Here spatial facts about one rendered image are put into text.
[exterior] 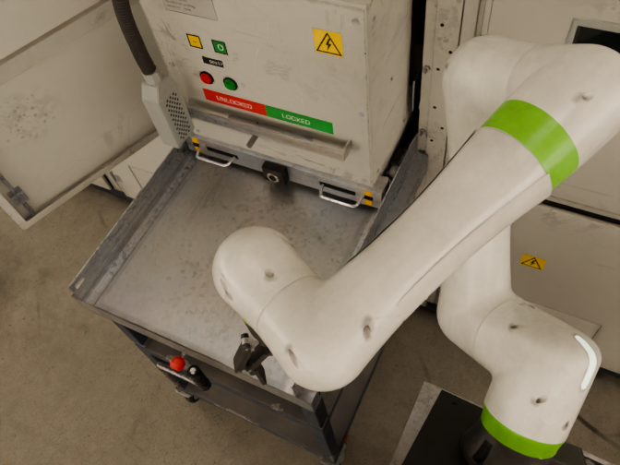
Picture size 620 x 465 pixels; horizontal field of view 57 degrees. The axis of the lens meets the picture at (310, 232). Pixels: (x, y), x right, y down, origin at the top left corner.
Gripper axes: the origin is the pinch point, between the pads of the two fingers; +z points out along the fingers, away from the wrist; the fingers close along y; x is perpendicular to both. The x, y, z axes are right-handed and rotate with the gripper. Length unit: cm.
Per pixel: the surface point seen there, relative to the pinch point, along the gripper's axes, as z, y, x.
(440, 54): -15, -42, -51
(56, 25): -25, 35, -78
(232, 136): 4, 5, -62
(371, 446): 100, -9, -7
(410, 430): 25.6, -17.3, 9.2
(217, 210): 15, 13, -50
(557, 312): 70, -73, -24
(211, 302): 14.9, 17.6, -25.2
